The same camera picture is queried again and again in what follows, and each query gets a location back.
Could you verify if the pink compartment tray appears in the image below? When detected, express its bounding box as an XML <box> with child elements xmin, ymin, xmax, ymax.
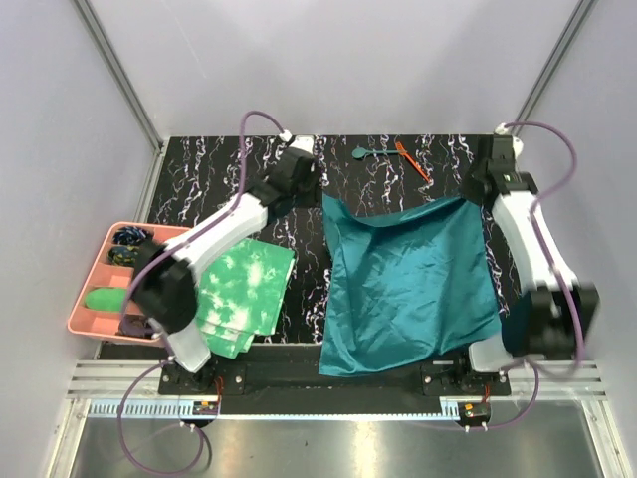
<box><xmin>67</xmin><ymin>222</ymin><xmax>188</xmax><ymax>347</ymax></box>

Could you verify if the aluminium frame post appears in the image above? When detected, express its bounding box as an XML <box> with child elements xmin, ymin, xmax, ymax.
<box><xmin>516</xmin><ymin>0</ymin><xmax>598</xmax><ymax>122</ymax></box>
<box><xmin>71</xmin><ymin>0</ymin><xmax>163</xmax><ymax>152</ymax></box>

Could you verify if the teal plastic spoon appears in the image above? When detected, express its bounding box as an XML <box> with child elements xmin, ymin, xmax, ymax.
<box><xmin>351</xmin><ymin>146</ymin><xmax>399</xmax><ymax>161</ymax></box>

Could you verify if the right aluminium frame post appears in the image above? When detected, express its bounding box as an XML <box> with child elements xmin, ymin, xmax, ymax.
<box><xmin>516</xmin><ymin>0</ymin><xmax>598</xmax><ymax>122</ymax></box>

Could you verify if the aluminium front rail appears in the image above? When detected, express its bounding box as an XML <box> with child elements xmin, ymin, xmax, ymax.
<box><xmin>68</xmin><ymin>360</ymin><xmax>607</xmax><ymax>421</ymax></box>

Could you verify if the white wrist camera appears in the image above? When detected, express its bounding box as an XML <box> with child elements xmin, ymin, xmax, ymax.
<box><xmin>278</xmin><ymin>129</ymin><xmax>315</xmax><ymax>154</ymax></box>
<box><xmin>494</xmin><ymin>123</ymin><xmax>524</xmax><ymax>158</ymax></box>

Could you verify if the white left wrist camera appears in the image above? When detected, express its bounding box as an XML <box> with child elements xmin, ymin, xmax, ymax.
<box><xmin>278</xmin><ymin>129</ymin><xmax>315</xmax><ymax>154</ymax></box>

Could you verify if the brown patterned rolled cloth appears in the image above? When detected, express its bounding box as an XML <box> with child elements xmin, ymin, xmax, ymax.
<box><xmin>117</xmin><ymin>314</ymin><xmax>154</xmax><ymax>340</ymax></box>

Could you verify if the purple cable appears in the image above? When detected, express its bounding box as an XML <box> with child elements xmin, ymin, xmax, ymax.
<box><xmin>114</xmin><ymin>110</ymin><xmax>295</xmax><ymax>474</ymax></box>
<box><xmin>412</xmin><ymin>120</ymin><xmax>591</xmax><ymax>432</ymax></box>

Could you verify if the orange plastic fork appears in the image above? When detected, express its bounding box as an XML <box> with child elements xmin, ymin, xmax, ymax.
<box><xmin>394</xmin><ymin>141</ymin><xmax>431</xmax><ymax>184</ymax></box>

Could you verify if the green tie-dye cloth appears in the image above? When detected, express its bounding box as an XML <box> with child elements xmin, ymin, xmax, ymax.
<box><xmin>195</xmin><ymin>239</ymin><xmax>296</xmax><ymax>359</ymax></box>

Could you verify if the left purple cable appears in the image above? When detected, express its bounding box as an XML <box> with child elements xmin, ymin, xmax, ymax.
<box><xmin>114</xmin><ymin>110</ymin><xmax>295</xmax><ymax>474</ymax></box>

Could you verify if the left aluminium frame post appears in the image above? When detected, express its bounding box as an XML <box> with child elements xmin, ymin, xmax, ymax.
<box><xmin>71</xmin><ymin>0</ymin><xmax>163</xmax><ymax>152</ymax></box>

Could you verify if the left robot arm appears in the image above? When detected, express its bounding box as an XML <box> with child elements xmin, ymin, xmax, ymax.
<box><xmin>124</xmin><ymin>135</ymin><xmax>321</xmax><ymax>394</ymax></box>

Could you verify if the teal satin napkin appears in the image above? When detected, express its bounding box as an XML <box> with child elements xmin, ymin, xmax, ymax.
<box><xmin>318</xmin><ymin>196</ymin><xmax>501</xmax><ymax>377</ymax></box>

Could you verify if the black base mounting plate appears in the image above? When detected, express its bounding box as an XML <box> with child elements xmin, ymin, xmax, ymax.
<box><xmin>159</xmin><ymin>345</ymin><xmax>508</xmax><ymax>420</ymax></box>

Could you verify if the black marble pattern mat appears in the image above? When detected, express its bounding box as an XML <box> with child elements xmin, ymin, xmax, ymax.
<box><xmin>130</xmin><ymin>147</ymin><xmax>502</xmax><ymax>374</ymax></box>

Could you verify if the blue patterned rolled cloth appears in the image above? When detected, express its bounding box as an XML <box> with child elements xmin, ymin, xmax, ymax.
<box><xmin>112</xmin><ymin>225</ymin><xmax>153</xmax><ymax>246</ymax></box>

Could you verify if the green rolled cloth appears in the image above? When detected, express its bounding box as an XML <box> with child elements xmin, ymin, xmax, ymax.
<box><xmin>85</xmin><ymin>287</ymin><xmax>127</xmax><ymax>313</ymax></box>

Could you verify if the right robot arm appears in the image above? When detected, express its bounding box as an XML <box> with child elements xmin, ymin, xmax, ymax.
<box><xmin>451</xmin><ymin>125</ymin><xmax>599</xmax><ymax>395</ymax></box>

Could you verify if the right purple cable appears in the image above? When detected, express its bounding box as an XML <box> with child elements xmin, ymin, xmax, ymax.
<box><xmin>412</xmin><ymin>120</ymin><xmax>591</xmax><ymax>432</ymax></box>

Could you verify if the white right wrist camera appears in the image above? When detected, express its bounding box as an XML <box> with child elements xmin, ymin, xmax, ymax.
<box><xmin>494</xmin><ymin>123</ymin><xmax>524</xmax><ymax>158</ymax></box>

